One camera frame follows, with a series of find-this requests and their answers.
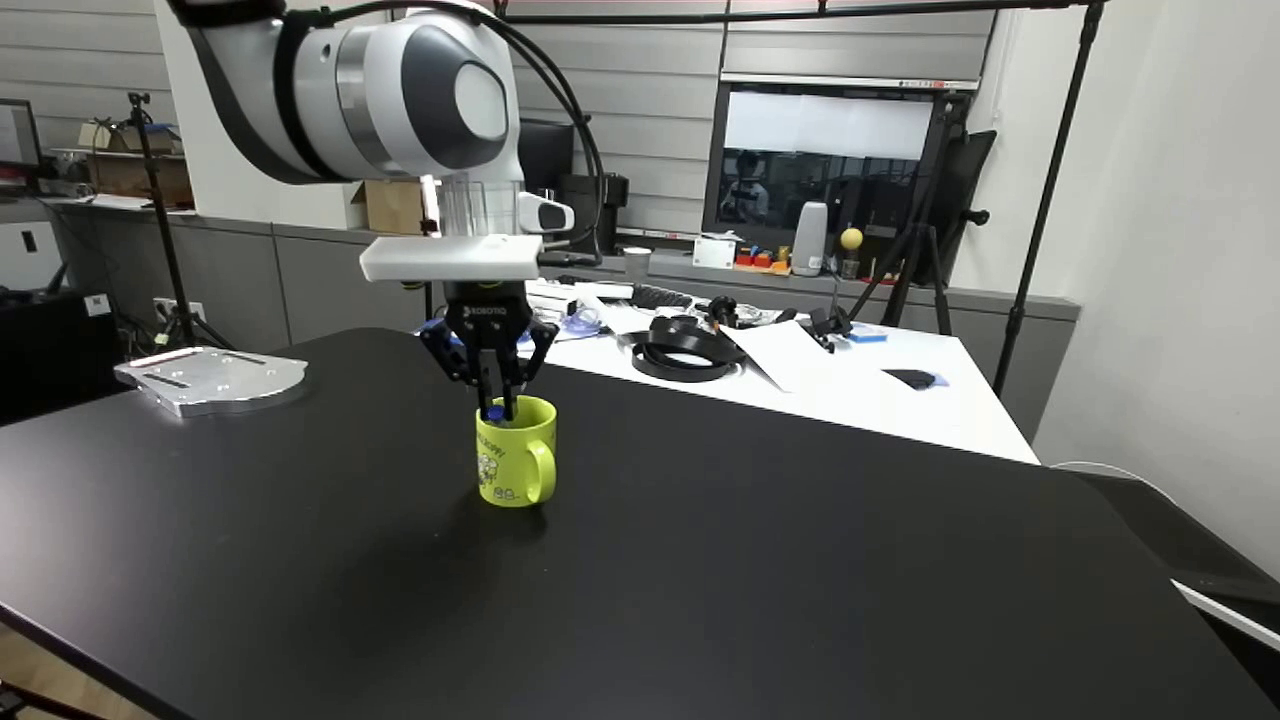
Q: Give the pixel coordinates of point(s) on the black desktop computer tower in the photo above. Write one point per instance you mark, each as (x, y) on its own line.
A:
(580, 184)

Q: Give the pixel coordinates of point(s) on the yellow cartoon print mug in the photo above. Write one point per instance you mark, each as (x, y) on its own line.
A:
(515, 463)

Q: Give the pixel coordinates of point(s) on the white paper sheets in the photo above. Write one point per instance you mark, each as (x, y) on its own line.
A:
(792, 354)

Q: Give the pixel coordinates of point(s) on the yellow ball on stand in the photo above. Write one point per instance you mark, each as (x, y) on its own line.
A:
(851, 237)

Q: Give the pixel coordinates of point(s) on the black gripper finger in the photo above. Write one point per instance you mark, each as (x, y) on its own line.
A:
(460, 358)
(535, 350)

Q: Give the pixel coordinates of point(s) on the orange red small items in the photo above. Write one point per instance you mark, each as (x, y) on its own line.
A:
(764, 262)

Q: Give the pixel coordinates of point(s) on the slim black tripod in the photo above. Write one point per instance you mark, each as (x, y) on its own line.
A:
(162, 213)

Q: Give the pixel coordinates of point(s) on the thin black stand pole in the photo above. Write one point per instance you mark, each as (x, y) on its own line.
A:
(1047, 200)

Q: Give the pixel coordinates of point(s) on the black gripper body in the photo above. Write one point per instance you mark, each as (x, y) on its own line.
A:
(485, 310)

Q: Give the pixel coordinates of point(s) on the white plastic tray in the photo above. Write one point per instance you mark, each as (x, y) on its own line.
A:
(212, 379)

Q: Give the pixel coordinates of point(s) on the white flat box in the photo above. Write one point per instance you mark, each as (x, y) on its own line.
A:
(714, 255)

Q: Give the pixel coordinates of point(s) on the pen with blue cap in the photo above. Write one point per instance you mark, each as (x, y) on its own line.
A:
(498, 410)

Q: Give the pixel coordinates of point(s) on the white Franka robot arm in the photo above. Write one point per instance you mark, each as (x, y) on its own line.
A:
(387, 95)

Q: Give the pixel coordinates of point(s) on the black camera tripod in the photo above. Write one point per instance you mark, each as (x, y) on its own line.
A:
(935, 227)

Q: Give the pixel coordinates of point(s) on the grey long counter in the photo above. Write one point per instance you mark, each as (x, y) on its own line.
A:
(305, 280)

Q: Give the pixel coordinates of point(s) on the black equipment case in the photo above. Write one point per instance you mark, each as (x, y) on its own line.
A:
(46, 354)

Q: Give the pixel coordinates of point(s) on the brown cardboard box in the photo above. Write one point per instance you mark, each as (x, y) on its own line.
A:
(394, 210)

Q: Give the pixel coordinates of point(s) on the grey upright speaker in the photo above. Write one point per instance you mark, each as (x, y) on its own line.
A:
(811, 240)

